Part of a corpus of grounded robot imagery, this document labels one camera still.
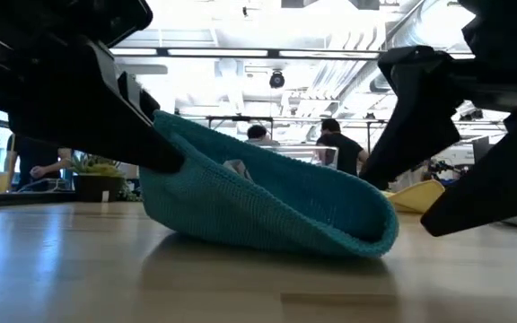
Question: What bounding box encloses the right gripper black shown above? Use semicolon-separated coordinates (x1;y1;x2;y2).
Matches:
359;0;517;190

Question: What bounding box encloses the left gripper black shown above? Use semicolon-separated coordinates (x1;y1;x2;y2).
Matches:
0;24;186;174

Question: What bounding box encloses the yellow microfiber towel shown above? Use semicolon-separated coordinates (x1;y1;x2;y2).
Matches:
381;179;446;214

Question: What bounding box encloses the teal microfiber towel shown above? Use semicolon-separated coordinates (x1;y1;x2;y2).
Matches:
139;110;399;259

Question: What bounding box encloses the black computer monitor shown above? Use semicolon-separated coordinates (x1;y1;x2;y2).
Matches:
472;135;493;163

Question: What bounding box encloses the black ceiling spotlight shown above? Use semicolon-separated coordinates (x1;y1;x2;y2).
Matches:
458;107;485;122
267;69;286;90

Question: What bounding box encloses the potted succulent plant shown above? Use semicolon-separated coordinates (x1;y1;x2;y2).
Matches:
68;152;143;203

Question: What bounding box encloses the person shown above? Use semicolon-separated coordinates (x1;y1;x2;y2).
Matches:
5;133;74;192
315;118;370;178
244;124;282;148

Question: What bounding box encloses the clear plastic bin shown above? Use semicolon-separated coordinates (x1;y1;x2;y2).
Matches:
258;144;340;170

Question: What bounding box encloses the black overhead light bar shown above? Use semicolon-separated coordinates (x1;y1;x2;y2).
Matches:
108;46;475;62

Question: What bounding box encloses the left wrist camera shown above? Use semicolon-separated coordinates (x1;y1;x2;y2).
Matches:
38;0;154;48

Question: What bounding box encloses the black neighbouring station frame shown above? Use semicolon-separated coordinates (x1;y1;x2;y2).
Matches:
204;115;390;153

